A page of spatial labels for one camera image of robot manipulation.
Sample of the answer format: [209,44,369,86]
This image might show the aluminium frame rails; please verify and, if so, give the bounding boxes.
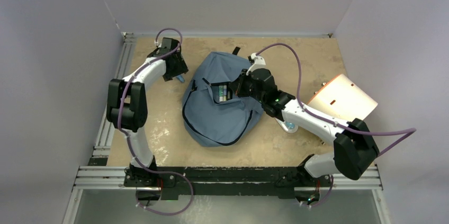
[85,38,382,211]

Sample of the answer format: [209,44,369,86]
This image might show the light blue capped highlighter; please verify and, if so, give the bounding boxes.
[176,75,185,83]

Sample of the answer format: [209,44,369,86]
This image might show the blue fabric backpack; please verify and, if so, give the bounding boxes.
[182,51,264,147]

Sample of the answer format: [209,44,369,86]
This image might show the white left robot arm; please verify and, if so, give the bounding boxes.
[106,38,188,186]

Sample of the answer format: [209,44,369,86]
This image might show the green white glue stick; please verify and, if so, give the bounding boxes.
[223,86,231,101]

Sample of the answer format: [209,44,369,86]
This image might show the white orange-edged ring binder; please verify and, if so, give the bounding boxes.
[307,74,378,121]

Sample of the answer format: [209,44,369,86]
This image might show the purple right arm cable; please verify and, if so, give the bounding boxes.
[249,43,417,209]

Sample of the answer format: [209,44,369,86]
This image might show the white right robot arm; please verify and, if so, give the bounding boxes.
[229,68,380,185]

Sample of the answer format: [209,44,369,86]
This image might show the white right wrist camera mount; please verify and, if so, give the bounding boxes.
[246,53,266,76]

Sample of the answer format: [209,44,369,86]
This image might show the light blue scissors blister pack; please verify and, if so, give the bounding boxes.
[275,118,298,133]

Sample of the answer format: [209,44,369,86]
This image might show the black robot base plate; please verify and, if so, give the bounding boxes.
[124,166,330,201]

